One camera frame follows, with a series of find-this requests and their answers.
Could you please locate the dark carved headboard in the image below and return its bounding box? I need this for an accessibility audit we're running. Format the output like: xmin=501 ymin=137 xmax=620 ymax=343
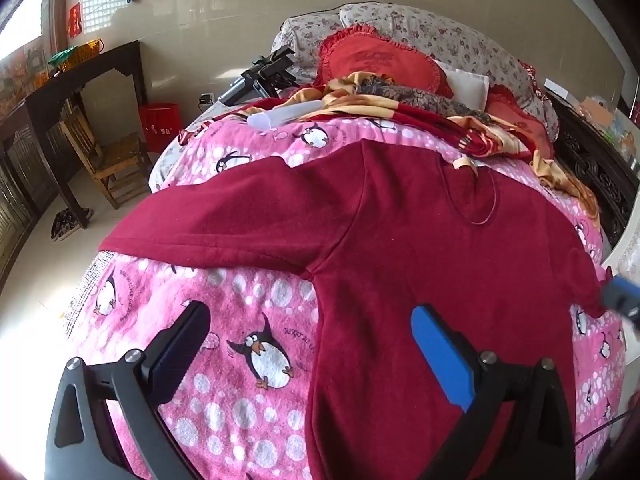
xmin=547 ymin=92 xmax=638 ymax=248

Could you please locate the orange and red patterned blanket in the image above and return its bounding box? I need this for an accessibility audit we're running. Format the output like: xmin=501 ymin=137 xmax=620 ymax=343
xmin=290 ymin=72 xmax=601 ymax=226

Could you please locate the wooden chair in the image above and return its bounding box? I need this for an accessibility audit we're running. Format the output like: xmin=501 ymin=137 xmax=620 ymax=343
xmin=60 ymin=107 xmax=151 ymax=209

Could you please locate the white pillow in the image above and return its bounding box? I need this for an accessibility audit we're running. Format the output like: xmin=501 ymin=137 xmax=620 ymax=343
xmin=435 ymin=60 xmax=491 ymax=111

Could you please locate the thin cable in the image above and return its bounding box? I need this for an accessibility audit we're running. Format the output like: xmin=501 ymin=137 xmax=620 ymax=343
xmin=575 ymin=410 xmax=631 ymax=451

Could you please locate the dark red sweater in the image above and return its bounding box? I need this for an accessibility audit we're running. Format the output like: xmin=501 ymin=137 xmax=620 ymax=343
xmin=99 ymin=139 xmax=613 ymax=480

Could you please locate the large red heart pillow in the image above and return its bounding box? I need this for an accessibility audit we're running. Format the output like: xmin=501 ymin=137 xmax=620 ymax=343
xmin=314 ymin=24 xmax=453 ymax=98

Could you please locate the small red ruffled pillow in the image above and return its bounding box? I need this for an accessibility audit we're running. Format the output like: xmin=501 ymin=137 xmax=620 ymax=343
xmin=485 ymin=85 xmax=556 ymax=158

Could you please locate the pair of patterned slippers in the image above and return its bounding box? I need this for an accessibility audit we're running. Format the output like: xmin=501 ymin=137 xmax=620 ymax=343
xmin=50 ymin=207 xmax=94 ymax=242

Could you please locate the pink penguin print blanket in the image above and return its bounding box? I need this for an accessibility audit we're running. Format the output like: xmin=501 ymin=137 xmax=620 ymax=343
xmin=62 ymin=102 xmax=628 ymax=480

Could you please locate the green cloth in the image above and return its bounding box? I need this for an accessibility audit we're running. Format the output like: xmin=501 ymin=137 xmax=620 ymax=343
xmin=47 ymin=46 xmax=78 ymax=67

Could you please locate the dark low cabinet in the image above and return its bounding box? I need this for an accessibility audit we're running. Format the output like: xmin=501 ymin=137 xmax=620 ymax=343
xmin=0 ymin=100 xmax=66 ymax=281

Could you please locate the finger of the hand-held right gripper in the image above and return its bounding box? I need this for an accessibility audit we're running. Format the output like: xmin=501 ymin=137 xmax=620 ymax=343
xmin=602 ymin=275 xmax=640 ymax=328

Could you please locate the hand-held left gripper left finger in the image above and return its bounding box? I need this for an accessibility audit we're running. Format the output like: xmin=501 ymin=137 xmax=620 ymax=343
xmin=45 ymin=301 xmax=212 ymax=480

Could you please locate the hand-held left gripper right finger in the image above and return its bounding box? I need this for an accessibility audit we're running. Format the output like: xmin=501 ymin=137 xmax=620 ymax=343
xmin=410 ymin=304 xmax=583 ymax=480

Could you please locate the cardboard box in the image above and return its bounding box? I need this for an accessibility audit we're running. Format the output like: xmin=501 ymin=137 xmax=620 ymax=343
xmin=580 ymin=97 xmax=613 ymax=121

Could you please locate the red waste bin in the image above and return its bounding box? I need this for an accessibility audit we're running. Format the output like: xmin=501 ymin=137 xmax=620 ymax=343
xmin=139 ymin=102 xmax=182 ymax=153

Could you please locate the yellow plastic crate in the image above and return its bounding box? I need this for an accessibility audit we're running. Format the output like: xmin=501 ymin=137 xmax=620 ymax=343
xmin=59 ymin=39 xmax=105 ymax=72

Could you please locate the black tripod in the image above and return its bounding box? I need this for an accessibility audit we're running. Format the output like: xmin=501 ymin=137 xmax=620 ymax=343
xmin=217 ymin=45 xmax=301 ymax=107

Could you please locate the white lace cloth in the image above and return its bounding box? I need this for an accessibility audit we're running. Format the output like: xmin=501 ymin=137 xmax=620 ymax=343
xmin=602 ymin=230 xmax=640 ymax=286

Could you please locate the dark wooden table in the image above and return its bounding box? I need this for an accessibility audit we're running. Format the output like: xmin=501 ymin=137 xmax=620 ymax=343
xmin=25 ymin=40 xmax=148 ymax=231

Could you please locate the white plastic tube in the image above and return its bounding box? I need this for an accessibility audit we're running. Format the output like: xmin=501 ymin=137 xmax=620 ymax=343
xmin=247 ymin=100 xmax=321 ymax=132

